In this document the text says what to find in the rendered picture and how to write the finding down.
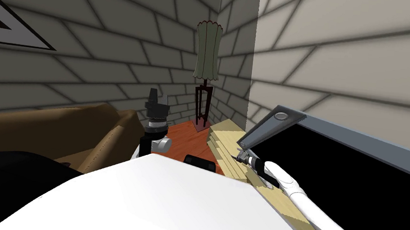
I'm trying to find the brown sofa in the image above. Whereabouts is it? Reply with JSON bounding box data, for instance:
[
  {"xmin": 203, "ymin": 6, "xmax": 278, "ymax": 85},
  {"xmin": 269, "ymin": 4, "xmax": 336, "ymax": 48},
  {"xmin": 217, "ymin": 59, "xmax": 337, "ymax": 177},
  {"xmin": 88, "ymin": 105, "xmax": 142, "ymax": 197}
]
[{"xmin": 0, "ymin": 91, "xmax": 150, "ymax": 181}]

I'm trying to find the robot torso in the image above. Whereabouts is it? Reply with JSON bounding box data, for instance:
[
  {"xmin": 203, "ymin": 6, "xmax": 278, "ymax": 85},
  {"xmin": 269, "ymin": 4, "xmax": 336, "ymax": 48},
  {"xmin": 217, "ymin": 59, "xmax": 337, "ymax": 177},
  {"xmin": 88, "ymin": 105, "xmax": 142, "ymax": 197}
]
[{"xmin": 0, "ymin": 134, "xmax": 342, "ymax": 230}]

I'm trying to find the green shade floor lamp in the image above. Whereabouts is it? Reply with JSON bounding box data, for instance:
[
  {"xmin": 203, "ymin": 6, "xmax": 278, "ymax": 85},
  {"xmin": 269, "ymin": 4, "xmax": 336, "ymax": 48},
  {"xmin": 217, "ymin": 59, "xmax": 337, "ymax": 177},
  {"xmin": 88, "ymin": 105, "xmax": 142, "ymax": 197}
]
[{"xmin": 186, "ymin": 18, "xmax": 226, "ymax": 134}]

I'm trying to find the pale wooden table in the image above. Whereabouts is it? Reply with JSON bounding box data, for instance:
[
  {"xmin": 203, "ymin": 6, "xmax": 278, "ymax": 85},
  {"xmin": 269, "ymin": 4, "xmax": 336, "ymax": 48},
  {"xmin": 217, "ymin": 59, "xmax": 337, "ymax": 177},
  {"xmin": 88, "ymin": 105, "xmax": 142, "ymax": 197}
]
[{"xmin": 197, "ymin": 116, "xmax": 355, "ymax": 230}]

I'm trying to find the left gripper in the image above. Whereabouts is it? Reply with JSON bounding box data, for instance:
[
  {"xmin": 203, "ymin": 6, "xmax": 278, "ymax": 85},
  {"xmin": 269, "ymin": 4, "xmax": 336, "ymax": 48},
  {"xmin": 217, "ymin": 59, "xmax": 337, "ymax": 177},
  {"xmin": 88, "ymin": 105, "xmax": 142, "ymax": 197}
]
[{"xmin": 143, "ymin": 88, "xmax": 173, "ymax": 121}]

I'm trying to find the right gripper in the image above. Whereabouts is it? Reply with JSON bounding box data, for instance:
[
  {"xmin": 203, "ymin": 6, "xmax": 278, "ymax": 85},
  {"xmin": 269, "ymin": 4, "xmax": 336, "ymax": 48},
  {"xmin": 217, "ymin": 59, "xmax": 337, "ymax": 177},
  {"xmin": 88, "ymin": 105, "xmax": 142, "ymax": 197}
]
[{"xmin": 235, "ymin": 149, "xmax": 265, "ymax": 172}]

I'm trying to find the grey framed black television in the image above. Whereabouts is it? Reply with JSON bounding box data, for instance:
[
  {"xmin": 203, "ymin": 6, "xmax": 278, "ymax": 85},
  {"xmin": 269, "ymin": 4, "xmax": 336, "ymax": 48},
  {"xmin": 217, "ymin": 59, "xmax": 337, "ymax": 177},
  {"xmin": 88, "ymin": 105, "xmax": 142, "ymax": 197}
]
[{"xmin": 227, "ymin": 101, "xmax": 410, "ymax": 230}]

